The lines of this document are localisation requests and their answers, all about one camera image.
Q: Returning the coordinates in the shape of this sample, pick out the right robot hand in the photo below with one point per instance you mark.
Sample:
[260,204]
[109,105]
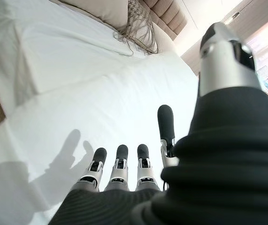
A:
[206,175]

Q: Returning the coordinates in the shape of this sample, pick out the fringed macrame cushion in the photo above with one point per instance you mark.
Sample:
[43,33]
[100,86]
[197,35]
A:
[140,30]

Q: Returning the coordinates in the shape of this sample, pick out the wall sconce lamp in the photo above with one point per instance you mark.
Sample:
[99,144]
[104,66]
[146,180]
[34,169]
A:
[232,17]

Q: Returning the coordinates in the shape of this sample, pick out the white sheeted mattress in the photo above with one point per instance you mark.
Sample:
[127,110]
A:
[77,47]

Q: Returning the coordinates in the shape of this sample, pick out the white duvet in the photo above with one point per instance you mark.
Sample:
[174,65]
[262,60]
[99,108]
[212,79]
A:
[101,117]

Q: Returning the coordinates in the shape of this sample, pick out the sheer pink curtain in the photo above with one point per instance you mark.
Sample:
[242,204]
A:
[265,32]

